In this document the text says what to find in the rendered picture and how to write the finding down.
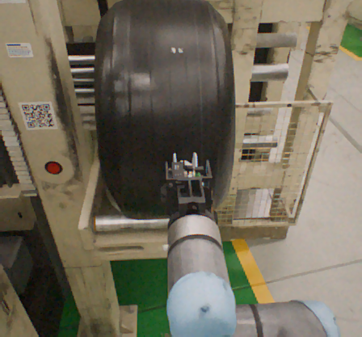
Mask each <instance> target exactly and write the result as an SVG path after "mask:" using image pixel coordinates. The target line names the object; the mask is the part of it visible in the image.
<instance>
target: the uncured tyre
mask: <svg viewBox="0 0 362 337"><path fill-rule="evenodd" d="M170 45H184V56H174V57H170ZM94 97H95V126H96V136H97V144H98V151H99V162H100V168H101V172H102V177H103V184H104V187H105V191H106V194H107V198H108V200H109V202H110V203H111V205H112V206H113V207H115V208H116V209H117V210H119V211H120V212H122V213H123V214H124V215H125V216H126V217H129V218H132V219H136V220H152V219H170V215H168V214H166V207H162V199H161V187H162V186H163V185H164V184H165V183H166V162H167V164H168V169H169V168H171V169H172V163H173V162H174V154H176V160H177V162H180V161H186V162H189V163H192V158H193V154H194V153H195V154H196V158H197V166H203V168H204V176H207V173H206V160H208V162H209V165H210V169H211V173H212V177H213V185H212V187H213V199H214V204H211V206H212V212H213V211H214V210H215V209H217V208H218V207H219V206H220V205H221V204H222V203H223V202H224V201H225V200H226V197H227V195H228V192H229V186H230V182H231V177H232V171H233V164H234V144H235V87H234V66H233V58H232V51H231V45H230V40H229V33H228V29H227V23H226V21H225V19H224V17H223V16H222V15H221V14H220V13H219V12H218V11H217V10H216V9H215V8H214V7H213V6H212V5H211V4H210V3H209V2H208V1H206V3H204V2H199V1H193V0H123V1H120V2H116V3H115V4H114V5H113V6H112V8H111V9H110V10H109V11H108V12H107V13H106V14H105V15H104V17H102V18H101V19H100V21H99V25H98V29H97V34H96V40H95V63H94ZM212 212H211V213H212Z"/></svg>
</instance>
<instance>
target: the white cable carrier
mask: <svg viewBox="0 0 362 337"><path fill-rule="evenodd" d="M0 130H2V131H1V134H2V136H3V138H2V139H3V140H4V141H5V146H7V148H6V149H7V151H10V152H9V156H10V157H11V161H12V162H13V165H14V166H15V170H16V174H17V175H18V179H19V182H20V183H21V187H22V189H23V191H26V190H36V185H34V184H35V182H34V179H33V177H32V173H31V171H30V166H29V163H28V161H27V157H26V154H25V152H24V149H23V145H22V142H21V140H20V137H19V133H18V130H17V128H16V126H15V122H14V119H13V116H12V114H11V110H10V108H9V106H8V103H7V101H6V96H5V94H4V91H3V89H2V84H1V82H0ZM33 186H34V187H33ZM24 195H25V196H36V193H35V194H24Z"/></svg>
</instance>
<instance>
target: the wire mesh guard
mask: <svg viewBox="0 0 362 337"><path fill-rule="evenodd" d="M333 103H334V102H333V101H332V100H315V101H286V102H258V103H235V109H239V110H240V109H246V116H247V109H248V108H254V109H256V108H262V109H264V108H270V109H271V111H272V108H276V107H277V108H278V111H279V107H286V109H285V113H286V110H287V107H294V108H295V107H301V111H302V108H303V107H309V110H310V107H327V109H326V112H324V115H317V112H316V115H309V113H308V115H307V118H306V122H299V121H298V122H292V119H291V122H285V123H290V125H291V123H298V124H299V123H305V124H306V123H309V122H307V119H308V116H315V117H316V116H323V119H322V121H311V122H313V125H312V128H313V126H314V122H322V124H321V127H320V128H319V133H318V134H311V132H312V128H311V132H310V134H304V131H305V129H307V128H290V125H289V128H285V129H288V133H289V129H296V133H297V130H298V129H304V131H303V134H304V135H309V137H310V135H318V138H317V140H316V144H315V146H308V144H309V141H310V140H308V141H307V142H308V144H307V146H302V147H306V150H307V147H314V151H313V152H306V150H305V153H313V155H312V158H311V161H310V162H304V158H305V155H304V158H290V157H291V154H297V156H298V154H303V153H299V150H298V153H292V150H293V148H299V149H300V147H301V144H300V147H286V144H285V147H279V143H280V142H286V143H287V142H291V141H287V140H288V137H287V140H286V141H280V140H279V141H273V139H274V137H276V136H274V135H275V130H281V132H282V130H283V129H282V128H283V124H284V120H283V123H276V122H275V123H269V120H270V117H276V118H277V117H278V116H277V115H278V111H277V115H276V116H263V113H262V116H255V114H254V116H253V117H254V118H255V117H261V122H262V117H269V120H268V123H261V122H260V127H261V124H275V126H276V124H282V128H281V129H260V127H259V132H260V130H267V131H268V130H274V135H273V136H267V133H266V136H260V135H258V136H255V137H258V141H259V137H273V139H272V141H269V142H272V143H273V142H279V143H278V147H277V151H278V148H284V150H285V148H292V150H291V153H285V152H283V157H284V154H290V157H289V158H284V159H289V160H290V159H296V162H297V159H303V162H302V163H309V168H295V165H296V164H299V163H296V162H295V163H282V162H281V163H280V167H281V164H295V165H294V168H295V169H308V170H307V173H306V177H305V179H304V180H305V182H304V183H297V184H304V185H303V188H298V189H302V191H301V193H296V194H301V196H300V198H292V202H293V199H299V201H298V203H292V202H291V203H284V205H285V204H298V205H297V207H296V208H297V210H296V211H289V210H290V208H291V205H290V208H285V207H283V208H278V206H279V203H278V206H277V208H276V209H289V210H288V211H284V210H283V211H284V212H295V215H289V216H294V218H293V219H295V220H294V222H293V223H288V222H287V221H288V220H287V219H288V217H287V219H286V220H281V218H280V220H275V221H274V222H269V221H268V222H257V220H256V222H255V223H251V221H245V219H244V221H238V223H236V224H232V223H233V222H221V221H220V222H219V223H220V224H218V225H217V226H218V228H219V229H236V228H255V227H273V226H291V225H297V221H298V218H299V216H300V212H301V209H302V205H303V203H304V200H305V195H306V193H307V189H308V186H309V181H310V179H311V176H312V174H313V170H314V166H315V162H316V161H317V158H318V153H319V150H320V147H321V144H322V139H323V137H324V131H325V128H326V123H327V121H328V118H329V115H330V111H331V109H332V106H333ZM239 110H238V116H239ZM317 111H318V108H317ZM293 112H294V109H293ZM270 115H271V112H270ZM285 116H286V115H285V114H284V116H283V117H285ZM291 117H292V118H293V115H291ZM300 117H301V114H300V115H299V120H300ZM315 117H314V120H315ZM235 118H252V117H235ZM253 124H254V119H253ZM253 124H252V129H253ZM298 124H297V127H298ZM236 125H237V130H235V131H236V137H237V131H244V132H245V131H251V135H252V131H258V130H245V127H246V120H245V124H244V125H245V127H244V130H238V123H236ZM267 128H268V125H267ZM281 132H280V135H279V136H301V135H296V133H295V135H281ZM303 134H302V137H303ZM251 135H250V141H251V138H252V136H251ZM236 137H235V144H243V139H244V133H243V139H242V143H236ZM294 140H295V137H294ZM294 140H293V144H294ZM258 141H257V142H245V143H250V144H251V143H257V146H258V143H264V147H265V143H266V138H265V142H258ZM302 141H303V140H302V138H301V141H300V142H302ZM235 144H234V150H249V151H250V150H252V149H250V147H249V149H243V148H241V149H235ZM257 146H256V151H257V149H263V151H264V149H271V151H272V149H275V148H272V144H271V148H264V147H263V148H257ZM249 151H248V154H242V151H241V154H237V155H241V156H242V155H248V157H249V155H255V156H256V155H257V154H256V151H255V154H249ZM271 151H270V153H269V154H270V155H271ZM277 151H276V154H278V153H277ZM262 155H264V153H262ZM270 155H269V159H263V156H262V159H261V164H258V165H260V168H261V165H267V166H268V165H276V164H268V163H267V164H262V160H268V162H269V160H275V162H276V160H279V159H276V158H275V159H270ZM248 157H247V160H241V158H240V160H238V161H240V162H241V161H258V160H248ZM289 160H288V162H289ZM282 161H283V158H282ZM254 165H255V162H254ZM254 165H247V163H246V165H240V163H239V165H235V166H239V168H240V166H253V170H252V174H253V171H259V173H260V171H269V170H268V169H266V170H260V169H259V170H254ZM301 166H302V164H301ZM294 168H293V171H294ZM274 170H286V173H287V170H291V169H288V167H287V169H275V166H274ZM274 170H273V173H274ZM239 171H240V170H239V169H238V173H239ZM246 172H247V170H245V175H242V176H245V177H246V176H251V179H252V176H258V177H259V175H246ZM300 172H301V170H300ZM300 172H299V174H293V173H292V174H286V173H285V176H286V175H292V177H293V175H298V178H299V175H302V174H300ZM273 173H272V177H273V175H274V174H273ZM266 175H267V172H266V174H265V178H266ZM279 175H280V171H279V174H278V178H279ZM272 177H271V180H277V182H278V180H283V181H285V180H287V179H285V177H284V179H272ZM291 180H292V178H291ZM291 180H290V183H291ZM298 180H299V179H297V181H298ZM251 181H264V183H265V181H267V180H259V178H258V180H250V184H251ZM231 182H237V186H235V187H236V192H242V193H243V192H249V195H250V192H252V191H250V190H249V191H243V189H242V191H237V187H243V188H244V187H250V186H244V184H243V186H238V182H244V183H245V182H246V181H245V178H244V181H231ZM231 182H230V183H231ZM277 182H276V185H283V186H284V185H289V187H290V185H292V184H284V183H283V184H277ZM297 184H296V186H297ZM255 186H263V187H264V186H270V188H271V185H264V184H263V185H258V182H257V185H255ZM289 187H288V189H283V187H282V189H277V190H281V192H282V190H293V189H289ZM270 188H269V190H257V187H256V191H273V190H270ZM249 195H248V200H249ZM255 195H256V192H255ZM276 195H280V196H281V195H291V194H288V193H287V194H281V193H280V194H276ZM257 196H271V195H269V193H268V195H263V192H262V195H257ZM241 197H243V195H241ZM235 198H236V193H235ZM248 200H232V201H234V204H235V201H241V204H242V201H247V204H246V209H247V205H253V208H254V205H259V207H260V205H261V200H262V197H261V200H260V204H248ZM255 200H256V199H254V200H253V201H254V203H255ZM267 200H268V197H267ZM267 200H266V201H267ZM274 200H279V202H280V200H285V202H286V200H287V197H286V199H281V198H279V199H275V197H274V199H273V203H274ZM267 204H268V203H266V207H267ZM273 205H274V204H272V207H273ZM226 206H227V209H222V206H219V207H221V209H219V210H221V211H222V210H232V209H228V206H233V207H234V206H240V209H241V205H226ZM272 207H271V212H266V213H278V212H277V210H276V212H272ZM258 210H260V209H258ZM265 210H266V208H265ZM283 211H282V214H283ZM246 213H247V212H246ZM257 214H258V215H259V212H257ZM282 214H281V216H272V217H275V218H276V217H284V216H282ZM251 216H252V213H251ZM263 218H265V216H264V215H263ZM257 219H258V216H257ZM262 221H264V220H262ZM239 222H244V223H239ZM245 222H250V223H245ZM221 223H231V224H221Z"/></svg>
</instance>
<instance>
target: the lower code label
mask: <svg viewBox="0 0 362 337"><path fill-rule="evenodd" d="M18 104H19V108H20V111H21V113H22V115H23V119H24V123H25V125H26V128H27V130H29V129H55V128H58V127H57V122H56V118H55V115H54V112H53V106H52V103H51V102H37V103H18Z"/></svg>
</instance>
